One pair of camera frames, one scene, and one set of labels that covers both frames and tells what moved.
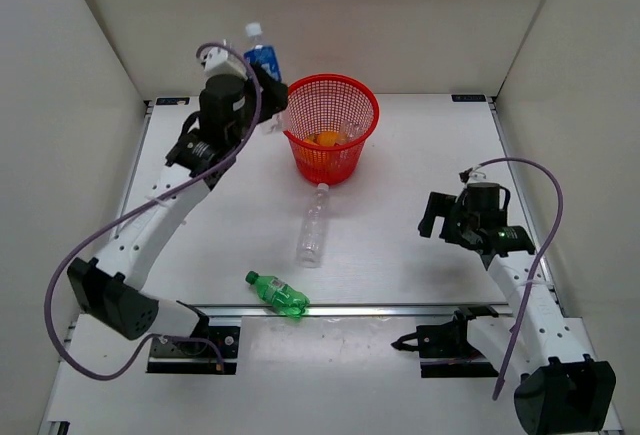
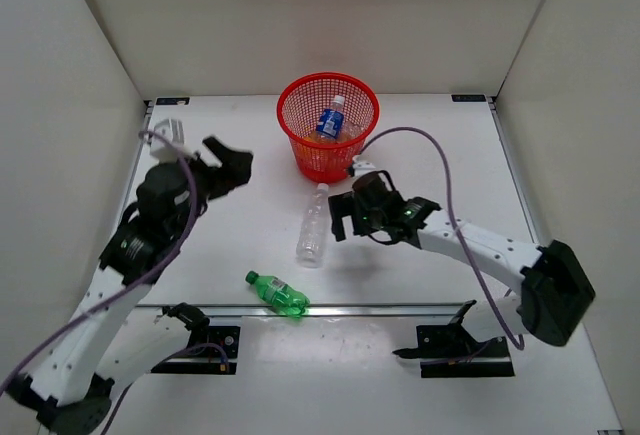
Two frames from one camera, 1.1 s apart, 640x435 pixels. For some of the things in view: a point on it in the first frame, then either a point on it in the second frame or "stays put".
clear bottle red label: [353, 130] stays put
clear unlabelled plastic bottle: [312, 241] stays put
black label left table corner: [172, 101] stays put
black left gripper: [274, 98] -> [234, 171]
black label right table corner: [468, 97] stays put
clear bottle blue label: [264, 57] -> [330, 119]
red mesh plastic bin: [329, 118] stays put
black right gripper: [441, 204] -> [348, 204]
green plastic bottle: [281, 298] stays put
